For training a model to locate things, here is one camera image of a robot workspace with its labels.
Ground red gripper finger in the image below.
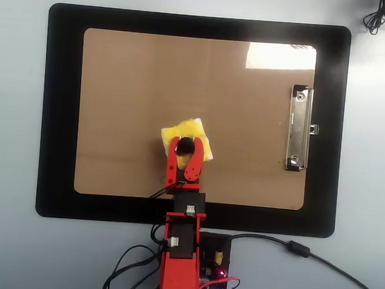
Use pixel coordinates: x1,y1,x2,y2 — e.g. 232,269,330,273
167,135,182,167
183,135,208,186

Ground metal clipboard clip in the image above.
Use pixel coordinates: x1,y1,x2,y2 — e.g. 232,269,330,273
283,83,323,174

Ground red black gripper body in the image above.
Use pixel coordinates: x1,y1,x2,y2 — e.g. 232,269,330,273
165,164,203,193

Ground yellow sponge with black knob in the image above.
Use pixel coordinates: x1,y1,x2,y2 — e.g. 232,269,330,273
158,114,217,172

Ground thin red wire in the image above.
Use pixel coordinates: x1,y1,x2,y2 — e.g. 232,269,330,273
198,274,241,289

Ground brown clipboard board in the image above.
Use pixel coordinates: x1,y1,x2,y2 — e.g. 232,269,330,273
72,27,318,212

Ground black controller circuit board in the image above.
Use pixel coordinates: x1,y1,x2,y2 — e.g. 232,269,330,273
196,231,233,289

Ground black servo cable loop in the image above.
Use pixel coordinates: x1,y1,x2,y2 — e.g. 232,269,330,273
144,181,177,249

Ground black rectangular mat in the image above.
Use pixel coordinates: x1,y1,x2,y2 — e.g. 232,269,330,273
34,1,353,240

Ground black power cable with ferrite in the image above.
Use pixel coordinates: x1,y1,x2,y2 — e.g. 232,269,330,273
225,232,385,289

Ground thin black wires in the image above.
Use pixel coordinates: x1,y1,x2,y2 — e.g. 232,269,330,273
101,241,165,289

